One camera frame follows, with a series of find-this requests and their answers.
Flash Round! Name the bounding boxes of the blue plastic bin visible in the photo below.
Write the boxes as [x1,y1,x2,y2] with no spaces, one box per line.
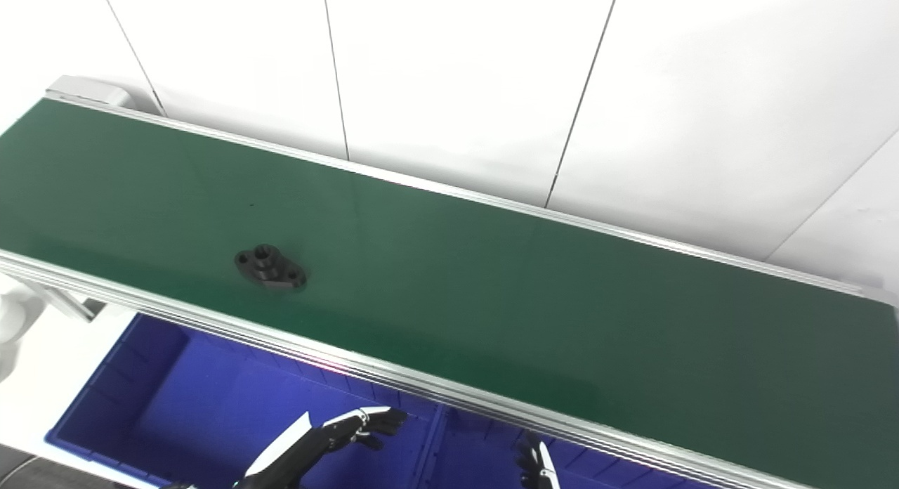
[45,313,445,489]
[420,405,710,489]

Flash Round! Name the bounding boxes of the aluminium conveyor support bracket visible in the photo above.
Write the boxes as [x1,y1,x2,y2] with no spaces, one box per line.
[20,278,107,325]

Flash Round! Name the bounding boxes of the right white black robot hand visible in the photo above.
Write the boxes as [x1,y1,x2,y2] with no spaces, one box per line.
[516,433,561,489]

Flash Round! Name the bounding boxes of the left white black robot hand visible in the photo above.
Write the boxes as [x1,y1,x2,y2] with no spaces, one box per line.
[235,406,409,489]

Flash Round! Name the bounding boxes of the aluminium conveyor side rail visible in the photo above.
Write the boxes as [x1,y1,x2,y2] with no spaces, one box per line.
[0,249,808,489]
[45,91,899,308]

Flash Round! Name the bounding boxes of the white rounded plastic object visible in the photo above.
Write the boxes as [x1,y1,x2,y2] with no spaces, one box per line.
[0,278,44,386]

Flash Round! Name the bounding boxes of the grey conveyor end housing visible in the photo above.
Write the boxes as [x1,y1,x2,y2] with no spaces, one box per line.
[45,74,136,112]

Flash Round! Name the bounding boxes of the black metal flange part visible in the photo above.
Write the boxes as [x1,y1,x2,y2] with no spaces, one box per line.
[234,243,308,294]

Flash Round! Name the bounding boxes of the green conveyor belt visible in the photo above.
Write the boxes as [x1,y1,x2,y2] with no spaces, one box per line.
[0,98,899,489]

